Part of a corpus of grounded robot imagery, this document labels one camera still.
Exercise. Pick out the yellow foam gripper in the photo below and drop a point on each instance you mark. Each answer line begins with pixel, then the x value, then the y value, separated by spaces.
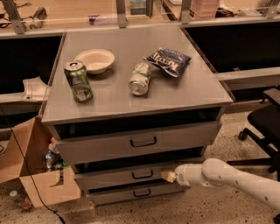
pixel 181 176

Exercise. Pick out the grey drawer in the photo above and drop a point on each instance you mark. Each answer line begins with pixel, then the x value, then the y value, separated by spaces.
pixel 129 175
pixel 87 149
pixel 119 193

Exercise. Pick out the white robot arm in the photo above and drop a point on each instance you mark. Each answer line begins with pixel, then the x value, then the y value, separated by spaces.
pixel 215 173

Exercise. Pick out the grey bottom drawer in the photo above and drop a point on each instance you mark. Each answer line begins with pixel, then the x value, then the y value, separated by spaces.
pixel 119 193

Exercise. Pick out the grey drawer cabinet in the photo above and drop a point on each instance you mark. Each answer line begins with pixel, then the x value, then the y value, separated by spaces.
pixel 195 97

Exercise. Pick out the grey top drawer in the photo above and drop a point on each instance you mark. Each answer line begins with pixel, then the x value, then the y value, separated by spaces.
pixel 87 149

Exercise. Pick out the white soda can lying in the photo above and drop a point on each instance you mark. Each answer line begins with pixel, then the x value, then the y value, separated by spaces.
pixel 140 79

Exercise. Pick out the black office chair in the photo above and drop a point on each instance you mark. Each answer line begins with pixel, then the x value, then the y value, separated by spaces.
pixel 267 121

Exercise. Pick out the blue chip bag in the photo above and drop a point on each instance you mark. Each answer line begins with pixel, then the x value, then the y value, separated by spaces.
pixel 171 61

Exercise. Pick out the bottles inside cardboard box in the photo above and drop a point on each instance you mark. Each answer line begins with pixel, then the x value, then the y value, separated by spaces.
pixel 53 159

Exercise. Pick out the white paper bowl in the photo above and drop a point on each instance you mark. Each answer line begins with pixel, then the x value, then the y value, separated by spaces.
pixel 96 61

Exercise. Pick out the green soda can upright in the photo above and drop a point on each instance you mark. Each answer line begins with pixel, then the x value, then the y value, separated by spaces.
pixel 76 75

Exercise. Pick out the plastic bottle on floor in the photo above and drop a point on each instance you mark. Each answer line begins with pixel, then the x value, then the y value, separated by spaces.
pixel 21 200

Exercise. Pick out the cardboard box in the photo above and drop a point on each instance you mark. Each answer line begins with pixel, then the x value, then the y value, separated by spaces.
pixel 23 159

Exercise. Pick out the pink plastic container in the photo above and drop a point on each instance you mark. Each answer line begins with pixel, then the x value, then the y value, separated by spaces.
pixel 204 9

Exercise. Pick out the teal small box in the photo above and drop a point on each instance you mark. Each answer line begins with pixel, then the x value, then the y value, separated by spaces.
pixel 137 7

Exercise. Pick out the grey handheld tool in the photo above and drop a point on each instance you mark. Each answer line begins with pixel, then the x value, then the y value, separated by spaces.
pixel 38 18

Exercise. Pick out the white bracket plate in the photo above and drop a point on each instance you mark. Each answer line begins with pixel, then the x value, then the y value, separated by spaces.
pixel 35 90

